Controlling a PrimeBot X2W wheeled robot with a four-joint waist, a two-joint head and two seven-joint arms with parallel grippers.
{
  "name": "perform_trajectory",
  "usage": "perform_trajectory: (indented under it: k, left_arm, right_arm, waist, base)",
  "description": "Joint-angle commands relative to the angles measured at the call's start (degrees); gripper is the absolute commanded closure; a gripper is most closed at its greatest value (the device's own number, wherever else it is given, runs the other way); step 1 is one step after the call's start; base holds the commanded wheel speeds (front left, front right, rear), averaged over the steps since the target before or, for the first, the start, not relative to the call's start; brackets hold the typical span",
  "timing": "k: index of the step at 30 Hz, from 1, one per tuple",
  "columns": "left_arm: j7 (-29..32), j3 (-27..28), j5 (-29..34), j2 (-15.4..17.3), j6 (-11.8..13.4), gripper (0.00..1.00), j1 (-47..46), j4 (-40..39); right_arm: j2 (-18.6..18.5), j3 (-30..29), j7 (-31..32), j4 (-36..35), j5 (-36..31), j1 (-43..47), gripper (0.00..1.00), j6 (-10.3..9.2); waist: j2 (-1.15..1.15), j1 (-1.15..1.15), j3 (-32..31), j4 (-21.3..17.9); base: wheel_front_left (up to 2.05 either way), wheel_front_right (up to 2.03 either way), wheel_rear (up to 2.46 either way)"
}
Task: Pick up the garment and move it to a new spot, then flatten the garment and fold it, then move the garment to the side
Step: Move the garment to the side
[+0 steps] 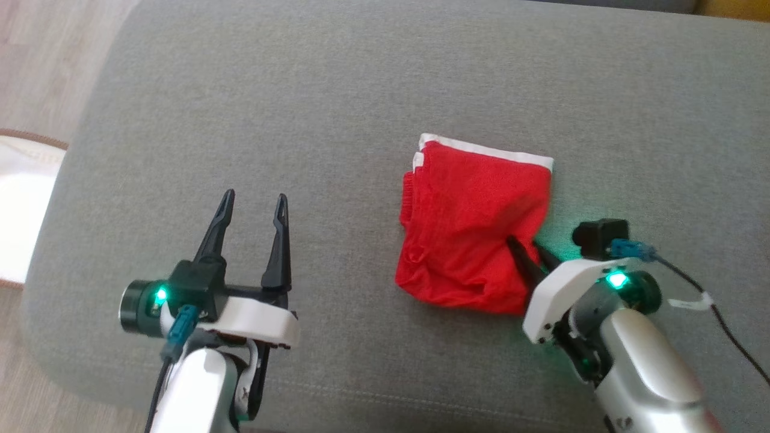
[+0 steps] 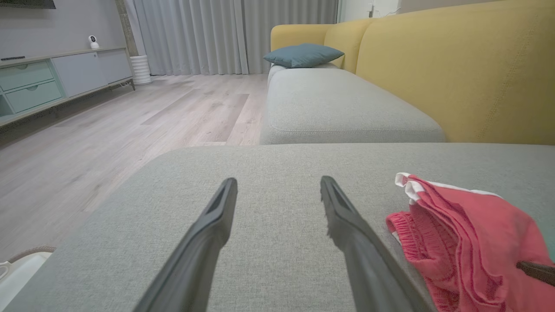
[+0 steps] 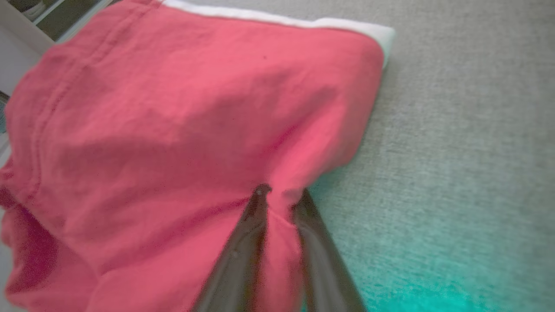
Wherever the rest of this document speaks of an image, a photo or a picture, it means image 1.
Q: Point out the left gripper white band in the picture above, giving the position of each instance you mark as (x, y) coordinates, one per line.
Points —
(258, 319)

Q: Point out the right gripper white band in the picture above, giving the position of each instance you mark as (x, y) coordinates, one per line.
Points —
(559, 288)

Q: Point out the red shorts with white band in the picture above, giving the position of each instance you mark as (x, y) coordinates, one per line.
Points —
(469, 228)

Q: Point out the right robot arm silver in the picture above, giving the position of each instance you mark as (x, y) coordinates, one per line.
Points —
(643, 373)

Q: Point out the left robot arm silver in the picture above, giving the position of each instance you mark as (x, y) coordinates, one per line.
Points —
(198, 391)

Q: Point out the large grey fabric ottoman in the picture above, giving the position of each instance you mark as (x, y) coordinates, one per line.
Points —
(361, 90)

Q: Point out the white laundry basket brown rim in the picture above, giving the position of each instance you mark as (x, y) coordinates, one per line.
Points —
(24, 210)

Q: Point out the yellow sofa back cushion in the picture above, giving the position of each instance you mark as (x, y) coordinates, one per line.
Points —
(740, 7)

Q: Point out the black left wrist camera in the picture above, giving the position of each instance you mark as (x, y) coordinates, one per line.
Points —
(198, 285)

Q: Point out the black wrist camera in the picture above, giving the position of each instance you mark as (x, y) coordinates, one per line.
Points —
(198, 285)
(598, 234)

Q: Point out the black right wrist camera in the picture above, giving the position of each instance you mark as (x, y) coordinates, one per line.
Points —
(598, 234)

